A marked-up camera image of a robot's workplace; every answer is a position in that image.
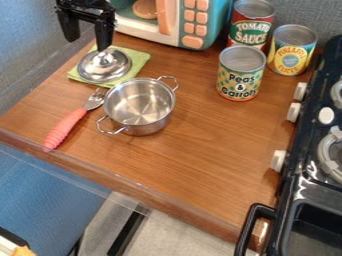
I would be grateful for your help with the yellow pineapple can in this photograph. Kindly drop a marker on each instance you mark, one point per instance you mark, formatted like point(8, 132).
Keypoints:
point(291, 50)

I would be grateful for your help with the red tomato sauce can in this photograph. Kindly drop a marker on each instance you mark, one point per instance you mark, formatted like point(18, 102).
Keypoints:
point(250, 28)

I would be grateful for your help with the toy microwave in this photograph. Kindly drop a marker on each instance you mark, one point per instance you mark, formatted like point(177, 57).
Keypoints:
point(178, 20)

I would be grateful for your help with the toy stove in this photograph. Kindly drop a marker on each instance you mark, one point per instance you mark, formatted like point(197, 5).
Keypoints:
point(307, 160)

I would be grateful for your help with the silver pot lid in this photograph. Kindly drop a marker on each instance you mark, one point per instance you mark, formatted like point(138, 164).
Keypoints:
point(104, 66)

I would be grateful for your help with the green cloth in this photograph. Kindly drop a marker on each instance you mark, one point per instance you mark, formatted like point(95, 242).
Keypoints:
point(138, 58)

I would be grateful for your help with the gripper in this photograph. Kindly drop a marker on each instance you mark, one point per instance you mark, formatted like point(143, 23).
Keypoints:
point(87, 7)

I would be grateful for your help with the silver pot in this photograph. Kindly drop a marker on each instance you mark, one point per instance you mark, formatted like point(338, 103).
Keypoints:
point(139, 105)

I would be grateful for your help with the green peas and carrots can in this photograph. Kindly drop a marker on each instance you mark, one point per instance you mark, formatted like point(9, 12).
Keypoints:
point(240, 74)

